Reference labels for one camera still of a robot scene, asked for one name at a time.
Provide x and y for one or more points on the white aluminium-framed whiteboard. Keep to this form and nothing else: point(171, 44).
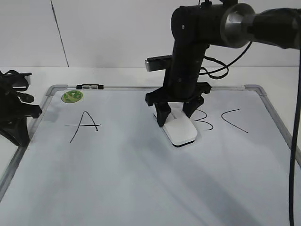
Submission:
point(104, 161)

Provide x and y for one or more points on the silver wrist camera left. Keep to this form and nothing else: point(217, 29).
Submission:
point(18, 80)

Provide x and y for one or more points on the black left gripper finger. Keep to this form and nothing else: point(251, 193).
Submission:
point(15, 131)

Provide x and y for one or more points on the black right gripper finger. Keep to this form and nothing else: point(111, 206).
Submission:
point(190, 107)
point(162, 112)

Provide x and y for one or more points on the white rectangular whiteboard eraser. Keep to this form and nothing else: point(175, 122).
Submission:
point(179, 128)

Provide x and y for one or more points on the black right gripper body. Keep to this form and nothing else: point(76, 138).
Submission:
point(180, 83)

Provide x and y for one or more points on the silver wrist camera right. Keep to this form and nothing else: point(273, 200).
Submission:
point(158, 63)

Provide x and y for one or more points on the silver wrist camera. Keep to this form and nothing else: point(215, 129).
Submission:
point(18, 80)
point(158, 63)

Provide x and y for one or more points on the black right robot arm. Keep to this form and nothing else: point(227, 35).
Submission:
point(195, 28)

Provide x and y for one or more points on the green round magnet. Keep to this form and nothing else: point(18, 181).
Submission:
point(72, 96)

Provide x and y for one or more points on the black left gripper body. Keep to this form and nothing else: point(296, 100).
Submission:
point(15, 103)

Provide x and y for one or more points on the black silver board hanger clip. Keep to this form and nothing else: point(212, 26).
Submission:
point(90, 86)

